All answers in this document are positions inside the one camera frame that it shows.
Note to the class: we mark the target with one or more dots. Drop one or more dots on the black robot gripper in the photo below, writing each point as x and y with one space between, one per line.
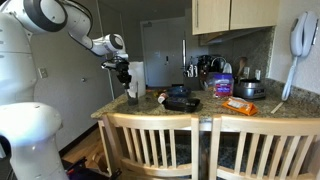
118 66

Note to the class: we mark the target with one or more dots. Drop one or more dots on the clear plastic container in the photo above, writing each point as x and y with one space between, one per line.
132 96

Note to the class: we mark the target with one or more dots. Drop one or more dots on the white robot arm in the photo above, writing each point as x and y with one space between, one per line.
33 83

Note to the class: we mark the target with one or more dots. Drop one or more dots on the white paper towel roll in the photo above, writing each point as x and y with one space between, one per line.
140 78

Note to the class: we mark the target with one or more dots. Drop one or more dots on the small white bottle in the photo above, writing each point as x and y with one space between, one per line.
162 98

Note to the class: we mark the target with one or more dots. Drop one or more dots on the white door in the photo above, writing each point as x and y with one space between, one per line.
156 53

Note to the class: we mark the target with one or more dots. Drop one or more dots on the light wooden slat chair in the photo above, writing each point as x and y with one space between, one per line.
266 126
150 121

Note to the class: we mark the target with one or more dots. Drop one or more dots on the dark blue bowl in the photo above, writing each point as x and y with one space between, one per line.
179 91

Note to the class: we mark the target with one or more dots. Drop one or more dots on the black coffee maker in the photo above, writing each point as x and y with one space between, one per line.
205 73

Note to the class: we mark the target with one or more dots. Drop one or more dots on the curved metal faucet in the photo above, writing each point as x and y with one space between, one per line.
218 58

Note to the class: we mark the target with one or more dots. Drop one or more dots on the plastic jar blue lid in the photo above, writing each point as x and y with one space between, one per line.
223 85

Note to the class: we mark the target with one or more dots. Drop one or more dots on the black red equipment case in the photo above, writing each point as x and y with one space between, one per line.
86 170

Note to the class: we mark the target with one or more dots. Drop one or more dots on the narrow beige cabinet door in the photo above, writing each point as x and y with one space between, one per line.
210 16

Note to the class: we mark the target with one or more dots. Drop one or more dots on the orange snack packet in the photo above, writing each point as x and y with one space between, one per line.
240 106

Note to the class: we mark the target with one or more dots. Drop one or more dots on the wooden cooking utensils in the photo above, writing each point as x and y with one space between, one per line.
241 66

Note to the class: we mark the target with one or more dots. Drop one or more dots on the wide beige cabinet door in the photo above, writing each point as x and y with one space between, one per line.
254 13

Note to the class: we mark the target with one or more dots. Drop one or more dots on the thin wooden stick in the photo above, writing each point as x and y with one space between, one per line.
277 107

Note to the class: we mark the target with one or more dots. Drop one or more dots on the white light switch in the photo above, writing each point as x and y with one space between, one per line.
42 72

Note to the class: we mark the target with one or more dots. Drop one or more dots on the white wall outlet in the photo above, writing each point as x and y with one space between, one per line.
257 74

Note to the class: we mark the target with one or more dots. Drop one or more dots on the white wall phone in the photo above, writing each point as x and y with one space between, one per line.
301 33

